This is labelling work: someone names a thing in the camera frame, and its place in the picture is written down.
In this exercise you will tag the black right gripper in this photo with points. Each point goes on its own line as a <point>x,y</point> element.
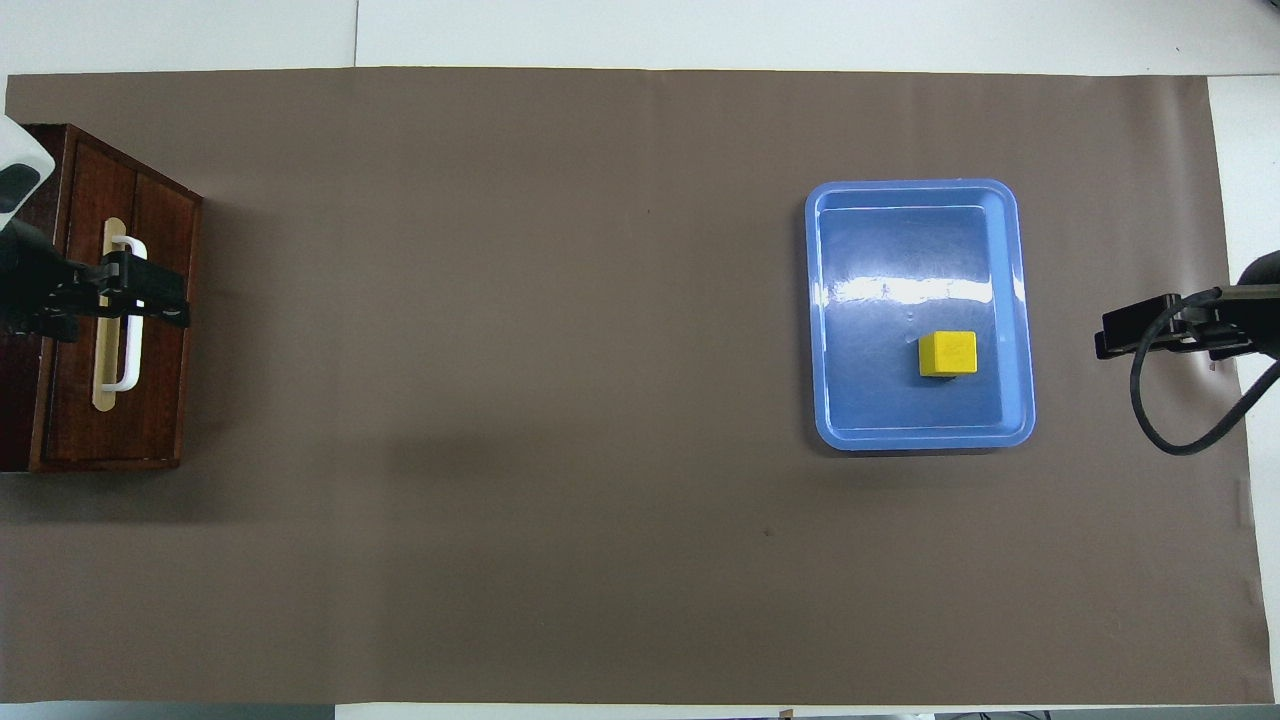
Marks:
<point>1250,310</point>

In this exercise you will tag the blue plastic tray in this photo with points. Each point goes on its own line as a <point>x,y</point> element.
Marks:
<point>910,400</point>

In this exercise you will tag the dark wooden cabinet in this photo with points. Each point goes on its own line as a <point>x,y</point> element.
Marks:
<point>20,400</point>

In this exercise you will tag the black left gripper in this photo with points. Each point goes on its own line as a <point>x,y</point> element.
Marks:
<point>40,290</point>

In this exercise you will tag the dark wooden drawer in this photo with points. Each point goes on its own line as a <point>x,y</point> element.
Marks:
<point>160,380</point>

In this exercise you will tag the yellow cube block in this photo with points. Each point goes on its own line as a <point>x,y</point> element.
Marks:
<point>948,352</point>

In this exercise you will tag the brown table mat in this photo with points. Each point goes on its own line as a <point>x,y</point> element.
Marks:
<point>500,400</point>

